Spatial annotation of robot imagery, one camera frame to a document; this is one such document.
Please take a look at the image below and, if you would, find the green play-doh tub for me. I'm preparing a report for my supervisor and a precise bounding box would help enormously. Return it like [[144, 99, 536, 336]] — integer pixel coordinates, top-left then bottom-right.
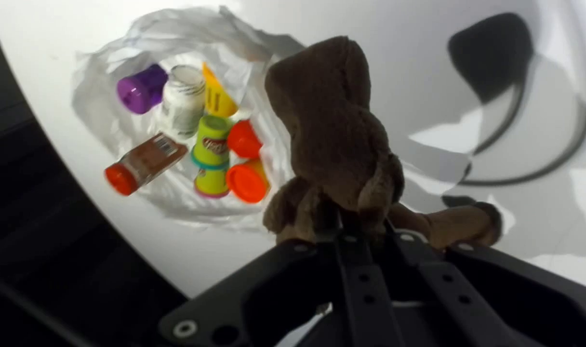
[[189, 114, 233, 172]]

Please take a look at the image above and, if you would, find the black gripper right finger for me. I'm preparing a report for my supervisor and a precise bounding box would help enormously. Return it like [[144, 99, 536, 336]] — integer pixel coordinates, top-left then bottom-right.
[[385, 220, 586, 347]]

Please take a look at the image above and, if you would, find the brown plush toy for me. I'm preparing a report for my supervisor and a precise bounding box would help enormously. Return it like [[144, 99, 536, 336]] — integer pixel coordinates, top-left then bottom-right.
[[260, 35, 503, 253]]

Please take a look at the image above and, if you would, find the small purple plastic bottle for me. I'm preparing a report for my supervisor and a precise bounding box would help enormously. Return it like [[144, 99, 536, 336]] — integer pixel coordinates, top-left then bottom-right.
[[115, 62, 171, 116]]

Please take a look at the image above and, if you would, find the brown spice bottle red cap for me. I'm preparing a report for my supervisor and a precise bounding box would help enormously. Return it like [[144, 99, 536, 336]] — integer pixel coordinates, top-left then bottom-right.
[[104, 132, 191, 197]]

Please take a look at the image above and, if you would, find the clear white plastic bag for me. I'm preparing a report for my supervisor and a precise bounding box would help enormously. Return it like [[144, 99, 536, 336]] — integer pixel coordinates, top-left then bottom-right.
[[69, 6, 308, 228]]

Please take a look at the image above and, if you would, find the clear jar white lid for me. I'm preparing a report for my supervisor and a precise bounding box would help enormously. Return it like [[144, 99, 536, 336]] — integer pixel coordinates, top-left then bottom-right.
[[160, 64, 208, 139]]

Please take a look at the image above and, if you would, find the play-doh tub orange lid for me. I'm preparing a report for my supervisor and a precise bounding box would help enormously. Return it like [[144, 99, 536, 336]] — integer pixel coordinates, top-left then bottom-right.
[[225, 159, 272, 207]]

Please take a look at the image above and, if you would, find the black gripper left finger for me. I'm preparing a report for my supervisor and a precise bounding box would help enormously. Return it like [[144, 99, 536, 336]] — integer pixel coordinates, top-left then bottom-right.
[[156, 214, 405, 347]]

